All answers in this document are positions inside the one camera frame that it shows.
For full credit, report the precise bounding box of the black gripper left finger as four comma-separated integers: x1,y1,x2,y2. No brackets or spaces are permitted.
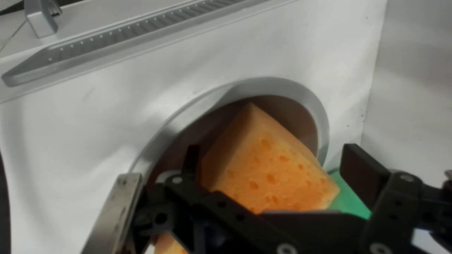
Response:
138,143,375,254

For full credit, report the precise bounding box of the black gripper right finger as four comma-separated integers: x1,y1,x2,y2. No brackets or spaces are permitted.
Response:
337,143,452,254

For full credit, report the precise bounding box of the orange square sponge cushion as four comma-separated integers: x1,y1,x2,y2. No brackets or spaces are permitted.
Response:
152,102,341,254

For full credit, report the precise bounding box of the silver sink basin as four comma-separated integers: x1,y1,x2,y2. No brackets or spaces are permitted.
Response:
128,76,330,189

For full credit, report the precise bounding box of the white toy play kitchen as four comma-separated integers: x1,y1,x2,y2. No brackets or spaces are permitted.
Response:
0,0,452,254

